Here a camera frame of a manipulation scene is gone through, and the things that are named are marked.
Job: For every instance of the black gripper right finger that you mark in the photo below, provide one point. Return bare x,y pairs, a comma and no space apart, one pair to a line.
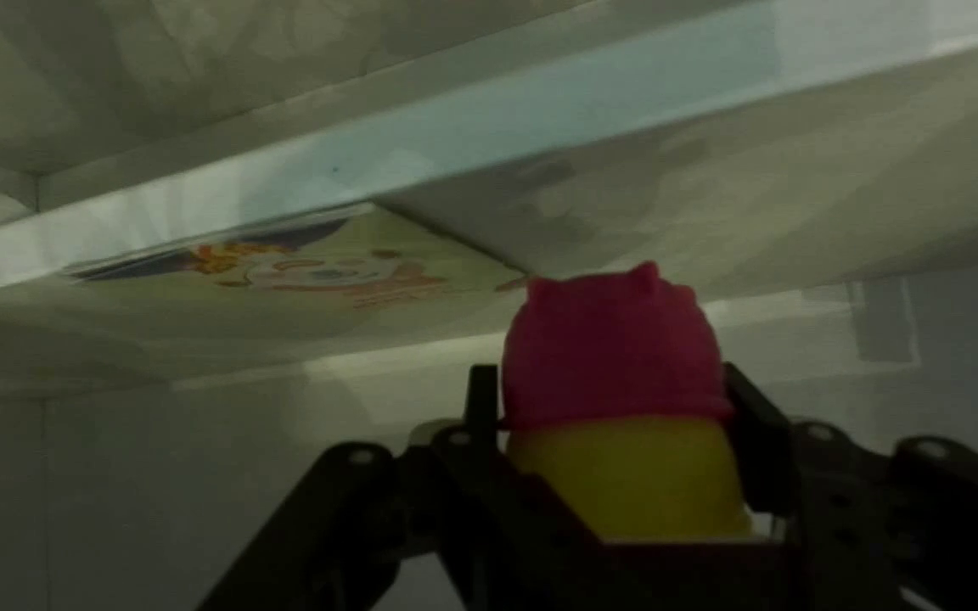
857,529

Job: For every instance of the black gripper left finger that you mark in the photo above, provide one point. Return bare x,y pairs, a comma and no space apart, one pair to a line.
342,539

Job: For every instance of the yellow plastic bowl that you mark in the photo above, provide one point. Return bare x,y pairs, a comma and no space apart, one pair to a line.
639,479

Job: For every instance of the white wooden cabinet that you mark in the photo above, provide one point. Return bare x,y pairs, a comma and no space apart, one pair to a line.
806,165

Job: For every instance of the colourful picture sheet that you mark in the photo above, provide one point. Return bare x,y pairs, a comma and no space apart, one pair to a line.
363,256

